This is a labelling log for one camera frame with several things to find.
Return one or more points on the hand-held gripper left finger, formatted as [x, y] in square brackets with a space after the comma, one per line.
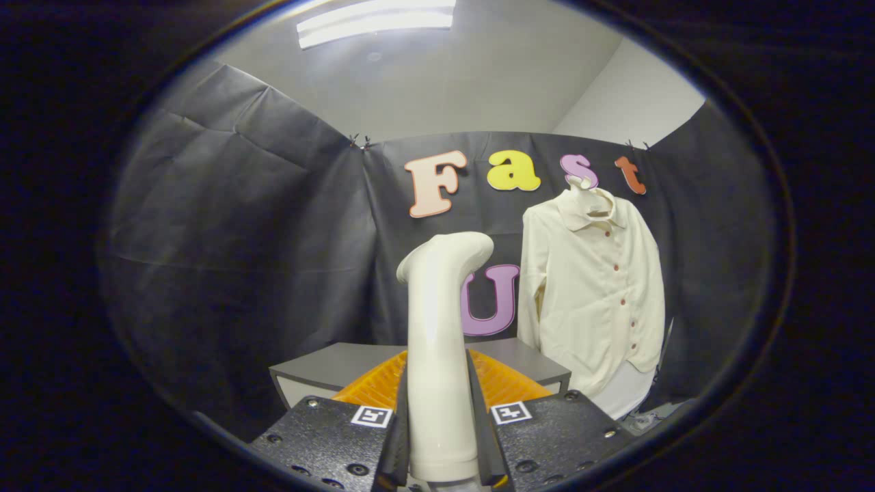
[321, 437]

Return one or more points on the white garment steamer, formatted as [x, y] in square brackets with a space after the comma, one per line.
[441, 383]

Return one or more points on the ceiling light panel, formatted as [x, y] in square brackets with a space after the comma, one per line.
[376, 20]

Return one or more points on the cream button-up shirt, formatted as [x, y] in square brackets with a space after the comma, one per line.
[588, 301]

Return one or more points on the black backdrop cloth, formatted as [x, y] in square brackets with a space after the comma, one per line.
[239, 239]

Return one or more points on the white ironing board pad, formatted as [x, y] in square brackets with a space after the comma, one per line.
[625, 393]

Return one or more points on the grey cabinet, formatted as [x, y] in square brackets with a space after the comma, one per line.
[342, 362]

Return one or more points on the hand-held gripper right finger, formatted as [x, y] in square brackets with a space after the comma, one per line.
[560, 437]

